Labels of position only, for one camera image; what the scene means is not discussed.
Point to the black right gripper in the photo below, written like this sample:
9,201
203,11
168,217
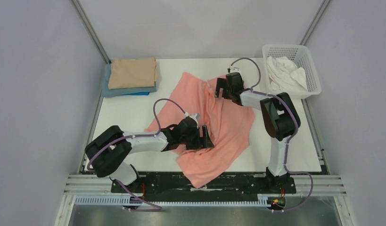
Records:
225,86

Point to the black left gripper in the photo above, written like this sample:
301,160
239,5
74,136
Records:
200,142

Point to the pink t shirt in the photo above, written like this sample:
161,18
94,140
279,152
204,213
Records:
228,125

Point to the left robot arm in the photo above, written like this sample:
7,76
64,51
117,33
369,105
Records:
107,152

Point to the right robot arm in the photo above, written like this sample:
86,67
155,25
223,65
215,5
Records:
280,119

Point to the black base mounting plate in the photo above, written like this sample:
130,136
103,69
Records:
228,187

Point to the white t shirt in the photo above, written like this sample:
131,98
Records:
285,75

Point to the white plastic laundry basket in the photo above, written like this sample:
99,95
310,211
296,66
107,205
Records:
301,56

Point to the beige folded t shirt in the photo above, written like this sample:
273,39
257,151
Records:
127,73

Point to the blue folded t shirt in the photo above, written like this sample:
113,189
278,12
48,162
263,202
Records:
139,91

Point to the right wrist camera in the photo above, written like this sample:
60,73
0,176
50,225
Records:
233,69

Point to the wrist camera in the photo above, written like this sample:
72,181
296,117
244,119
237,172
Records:
233,69
195,117

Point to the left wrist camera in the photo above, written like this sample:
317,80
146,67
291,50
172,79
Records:
195,117

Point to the aluminium frame rail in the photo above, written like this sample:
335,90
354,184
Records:
320,185

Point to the white slotted cable duct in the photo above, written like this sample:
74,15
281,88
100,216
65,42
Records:
127,200

